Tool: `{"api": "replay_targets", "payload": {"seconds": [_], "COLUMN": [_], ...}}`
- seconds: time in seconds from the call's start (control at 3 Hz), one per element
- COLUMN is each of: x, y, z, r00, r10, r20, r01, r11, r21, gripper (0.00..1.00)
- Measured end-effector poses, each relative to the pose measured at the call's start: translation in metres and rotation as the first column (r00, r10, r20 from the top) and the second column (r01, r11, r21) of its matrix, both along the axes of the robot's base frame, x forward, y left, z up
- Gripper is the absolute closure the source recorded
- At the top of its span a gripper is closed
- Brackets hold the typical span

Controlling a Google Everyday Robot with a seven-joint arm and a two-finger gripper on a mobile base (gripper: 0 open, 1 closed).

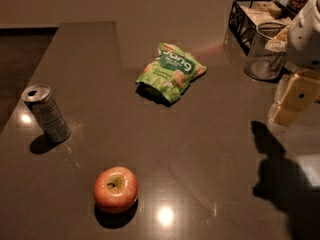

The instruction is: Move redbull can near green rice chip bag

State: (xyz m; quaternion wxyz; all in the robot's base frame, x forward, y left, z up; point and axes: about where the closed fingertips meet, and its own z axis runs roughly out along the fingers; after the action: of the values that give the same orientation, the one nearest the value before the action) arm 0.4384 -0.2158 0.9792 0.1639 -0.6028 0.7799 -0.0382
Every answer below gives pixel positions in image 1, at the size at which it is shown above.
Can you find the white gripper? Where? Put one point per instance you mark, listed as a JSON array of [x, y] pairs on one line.
[[304, 44]]

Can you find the silver redbull can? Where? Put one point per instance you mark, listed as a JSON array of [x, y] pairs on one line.
[[40, 101]]

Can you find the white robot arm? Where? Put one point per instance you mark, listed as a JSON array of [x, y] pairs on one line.
[[279, 42]]

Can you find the green rice chip bag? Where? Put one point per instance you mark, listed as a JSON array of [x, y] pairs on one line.
[[171, 73]]

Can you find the clear glass cup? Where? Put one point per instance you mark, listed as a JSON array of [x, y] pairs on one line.
[[263, 64]]

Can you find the red apple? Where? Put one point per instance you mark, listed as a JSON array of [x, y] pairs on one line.
[[115, 190]]

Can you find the black wire basket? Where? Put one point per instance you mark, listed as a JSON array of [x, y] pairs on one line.
[[246, 15]]

